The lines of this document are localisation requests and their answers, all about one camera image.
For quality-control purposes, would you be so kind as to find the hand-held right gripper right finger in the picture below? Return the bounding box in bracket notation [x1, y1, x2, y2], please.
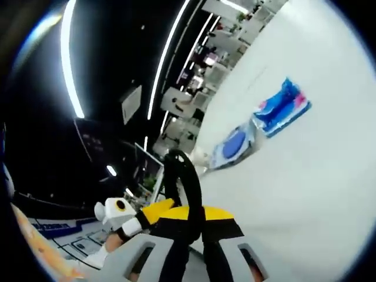
[202, 205, 270, 282]

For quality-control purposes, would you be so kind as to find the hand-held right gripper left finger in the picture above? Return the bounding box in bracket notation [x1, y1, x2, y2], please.
[96, 205, 192, 282]

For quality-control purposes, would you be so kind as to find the black cable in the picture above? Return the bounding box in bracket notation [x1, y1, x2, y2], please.
[163, 149, 207, 246]

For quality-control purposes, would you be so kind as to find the cream paper cup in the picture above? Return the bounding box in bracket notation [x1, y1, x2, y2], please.
[190, 146, 213, 167]

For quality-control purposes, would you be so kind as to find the blue wet wipes packet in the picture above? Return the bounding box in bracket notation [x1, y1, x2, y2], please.
[209, 123, 257, 171]

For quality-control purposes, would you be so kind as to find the blue tissue packet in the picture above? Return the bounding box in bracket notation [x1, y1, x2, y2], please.
[251, 76, 313, 139]

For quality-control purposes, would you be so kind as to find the person's left hand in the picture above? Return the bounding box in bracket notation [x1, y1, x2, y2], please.
[106, 231, 125, 253]

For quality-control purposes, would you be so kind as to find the computer monitor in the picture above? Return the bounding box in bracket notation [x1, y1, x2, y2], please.
[134, 143, 165, 204]

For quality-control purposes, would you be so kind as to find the white table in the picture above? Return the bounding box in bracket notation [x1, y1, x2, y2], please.
[164, 0, 376, 282]

